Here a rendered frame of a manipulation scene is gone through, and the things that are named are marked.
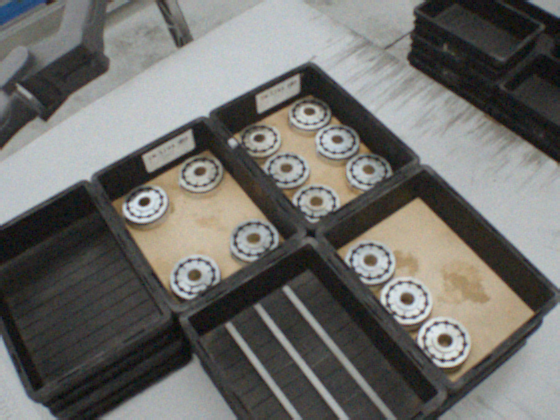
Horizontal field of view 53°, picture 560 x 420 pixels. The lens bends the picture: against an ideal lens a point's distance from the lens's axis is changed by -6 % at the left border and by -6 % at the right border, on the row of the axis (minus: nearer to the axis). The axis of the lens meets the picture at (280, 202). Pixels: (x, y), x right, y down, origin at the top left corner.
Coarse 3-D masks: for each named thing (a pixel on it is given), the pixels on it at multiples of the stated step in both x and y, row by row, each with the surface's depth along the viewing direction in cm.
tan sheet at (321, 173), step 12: (288, 108) 148; (264, 120) 146; (276, 120) 146; (336, 120) 145; (240, 132) 144; (288, 132) 143; (288, 144) 141; (300, 144) 141; (312, 144) 141; (360, 144) 140; (312, 156) 139; (312, 168) 137; (324, 168) 137; (336, 168) 136; (312, 180) 135; (324, 180) 135; (336, 180) 134; (348, 192) 132
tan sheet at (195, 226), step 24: (168, 192) 135; (240, 192) 134; (192, 216) 130; (216, 216) 130; (240, 216) 130; (264, 216) 130; (144, 240) 127; (168, 240) 127; (192, 240) 127; (216, 240) 127; (168, 264) 124; (168, 288) 120
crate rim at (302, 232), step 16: (176, 128) 132; (224, 144) 129; (128, 160) 128; (240, 160) 126; (96, 176) 125; (256, 176) 123; (272, 192) 121; (112, 208) 120; (128, 240) 116; (288, 240) 114; (144, 256) 113; (272, 256) 112; (240, 272) 110; (160, 288) 109; (208, 288) 109; (176, 304) 107; (192, 304) 107
